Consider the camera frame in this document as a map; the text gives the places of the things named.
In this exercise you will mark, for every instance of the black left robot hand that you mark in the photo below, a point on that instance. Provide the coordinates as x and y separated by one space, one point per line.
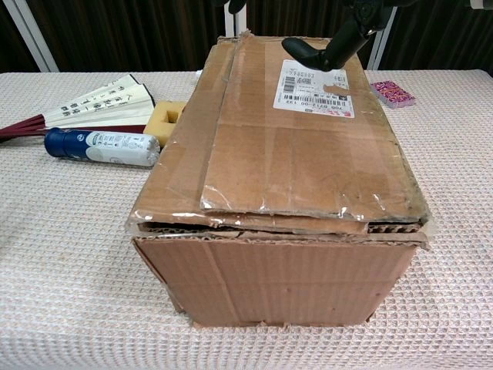
239 5

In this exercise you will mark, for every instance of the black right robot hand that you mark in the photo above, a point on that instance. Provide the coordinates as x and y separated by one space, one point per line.
346 38

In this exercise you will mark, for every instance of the brown cardboard box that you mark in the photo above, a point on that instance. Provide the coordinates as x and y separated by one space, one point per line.
292 162

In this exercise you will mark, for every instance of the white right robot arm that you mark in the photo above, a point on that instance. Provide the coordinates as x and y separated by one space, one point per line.
481 3

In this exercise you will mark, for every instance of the pink patterned card box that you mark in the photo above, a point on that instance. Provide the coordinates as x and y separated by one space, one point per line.
393 94

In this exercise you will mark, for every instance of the dark brown curtain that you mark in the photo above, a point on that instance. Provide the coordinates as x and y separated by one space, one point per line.
135 34

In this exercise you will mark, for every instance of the yellow sponge block square hole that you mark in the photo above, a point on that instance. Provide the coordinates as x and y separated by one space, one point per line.
161 123

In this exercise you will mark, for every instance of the paper folding fan red ribs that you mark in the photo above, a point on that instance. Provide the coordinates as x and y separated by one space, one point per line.
96 104

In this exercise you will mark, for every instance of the blue and white tube bottle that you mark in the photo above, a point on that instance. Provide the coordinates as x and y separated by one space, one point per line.
100 146

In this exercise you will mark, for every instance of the beige waffle tablecloth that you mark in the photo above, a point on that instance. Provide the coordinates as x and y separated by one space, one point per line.
69 250

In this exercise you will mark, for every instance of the upright white frame post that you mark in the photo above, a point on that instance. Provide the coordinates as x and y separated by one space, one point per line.
231 23

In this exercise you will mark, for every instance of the slanted white frame post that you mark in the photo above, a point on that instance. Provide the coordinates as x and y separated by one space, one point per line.
34 34
379 50

